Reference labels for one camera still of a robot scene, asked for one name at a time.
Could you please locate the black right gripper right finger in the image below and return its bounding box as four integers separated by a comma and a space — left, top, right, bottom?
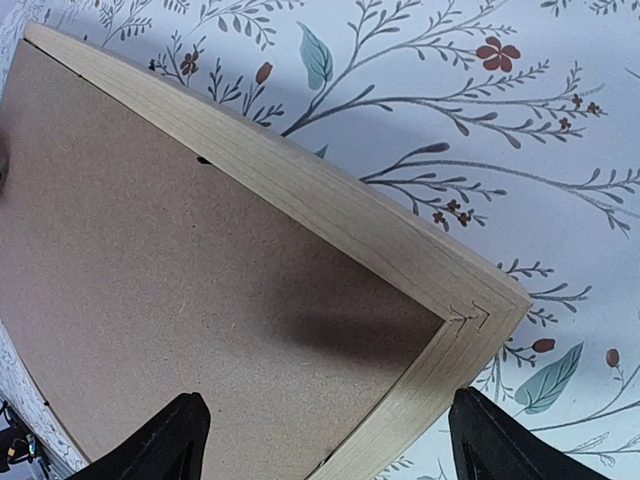
448, 387, 604, 480

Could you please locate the brown backing board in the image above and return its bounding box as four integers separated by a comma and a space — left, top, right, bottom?
1, 43, 439, 479

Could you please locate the floral patterned table mat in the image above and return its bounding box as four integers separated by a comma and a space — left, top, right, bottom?
1, 1, 639, 479

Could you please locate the light wooden picture frame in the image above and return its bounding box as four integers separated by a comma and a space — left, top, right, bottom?
24, 23, 531, 479

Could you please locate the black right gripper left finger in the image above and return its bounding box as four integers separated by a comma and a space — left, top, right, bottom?
70, 392, 211, 480

